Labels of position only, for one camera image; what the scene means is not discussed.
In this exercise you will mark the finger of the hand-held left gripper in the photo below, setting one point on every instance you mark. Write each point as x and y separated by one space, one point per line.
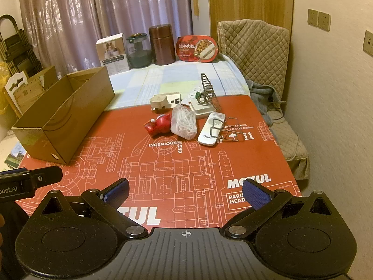
48 176

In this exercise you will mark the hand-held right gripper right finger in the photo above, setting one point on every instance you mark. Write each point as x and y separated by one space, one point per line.
256 195

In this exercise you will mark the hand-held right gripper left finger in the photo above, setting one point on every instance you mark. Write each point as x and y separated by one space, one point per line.
116 194

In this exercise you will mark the brown cardboard box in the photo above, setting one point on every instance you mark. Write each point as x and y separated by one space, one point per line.
72 122

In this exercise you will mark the white remote control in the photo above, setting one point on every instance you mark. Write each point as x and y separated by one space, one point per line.
205 137

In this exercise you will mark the red santa toy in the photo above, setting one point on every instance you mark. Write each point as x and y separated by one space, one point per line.
160 124

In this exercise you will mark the white square plug-in night light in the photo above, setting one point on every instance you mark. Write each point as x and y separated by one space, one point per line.
201 111

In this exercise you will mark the beige rounded plug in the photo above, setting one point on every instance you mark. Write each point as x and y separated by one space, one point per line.
158 102

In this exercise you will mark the white dotted plastic item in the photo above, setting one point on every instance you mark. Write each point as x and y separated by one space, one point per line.
188 97

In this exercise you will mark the blue green milk box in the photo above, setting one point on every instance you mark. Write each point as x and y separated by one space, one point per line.
14 154

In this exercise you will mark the red printed table mat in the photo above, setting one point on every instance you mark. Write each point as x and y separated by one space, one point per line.
189 166

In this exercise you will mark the large brown shipping carton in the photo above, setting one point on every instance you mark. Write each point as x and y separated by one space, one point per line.
35 87

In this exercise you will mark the yellow plastic bag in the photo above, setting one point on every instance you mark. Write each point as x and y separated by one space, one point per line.
3 93

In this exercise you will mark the white cutout wooden board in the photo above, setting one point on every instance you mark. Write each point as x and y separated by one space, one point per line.
14 83

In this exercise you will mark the grey cloth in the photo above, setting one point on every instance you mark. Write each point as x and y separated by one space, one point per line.
260 96

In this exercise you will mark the pastel checked tablecloth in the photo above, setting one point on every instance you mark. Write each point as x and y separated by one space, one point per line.
140 84

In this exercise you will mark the dark folding ladder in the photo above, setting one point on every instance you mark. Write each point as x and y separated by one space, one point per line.
17 43

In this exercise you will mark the white product box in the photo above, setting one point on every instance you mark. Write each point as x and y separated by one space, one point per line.
113 55

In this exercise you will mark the green glass jar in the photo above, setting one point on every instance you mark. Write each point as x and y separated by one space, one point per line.
139 55

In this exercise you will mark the chair with beige quilted cover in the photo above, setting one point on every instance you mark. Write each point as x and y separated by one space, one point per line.
256 49

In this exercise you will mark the brown metal canister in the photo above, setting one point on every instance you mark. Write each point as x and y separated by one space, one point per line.
161 45

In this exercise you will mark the red oval food packet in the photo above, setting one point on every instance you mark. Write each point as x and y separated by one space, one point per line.
195 49

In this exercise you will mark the mauve patterned curtain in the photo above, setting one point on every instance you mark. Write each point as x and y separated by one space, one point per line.
87 20

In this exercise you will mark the wooden wardrobe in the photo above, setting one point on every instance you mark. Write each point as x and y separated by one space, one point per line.
247 0

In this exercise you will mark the beige wall socket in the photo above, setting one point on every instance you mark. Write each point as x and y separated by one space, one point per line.
368 42
313 17
324 20

